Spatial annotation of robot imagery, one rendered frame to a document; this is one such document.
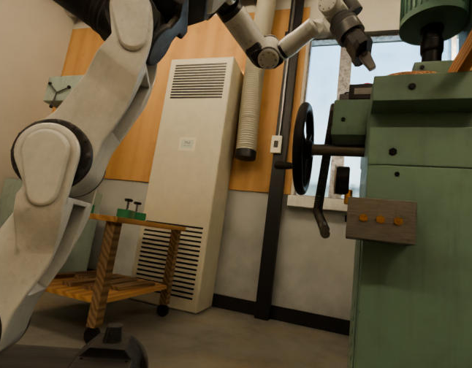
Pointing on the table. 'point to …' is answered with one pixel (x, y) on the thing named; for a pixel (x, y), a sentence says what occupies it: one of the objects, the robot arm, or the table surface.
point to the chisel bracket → (432, 66)
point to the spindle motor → (453, 13)
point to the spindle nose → (432, 41)
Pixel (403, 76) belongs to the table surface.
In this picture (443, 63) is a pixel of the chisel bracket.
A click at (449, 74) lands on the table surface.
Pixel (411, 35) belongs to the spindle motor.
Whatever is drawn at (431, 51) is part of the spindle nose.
